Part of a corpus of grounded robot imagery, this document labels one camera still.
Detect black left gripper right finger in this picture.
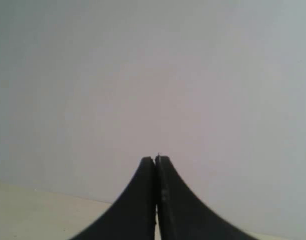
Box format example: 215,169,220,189
155,155,250,240

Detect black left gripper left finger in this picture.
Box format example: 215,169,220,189
74,157,157,240

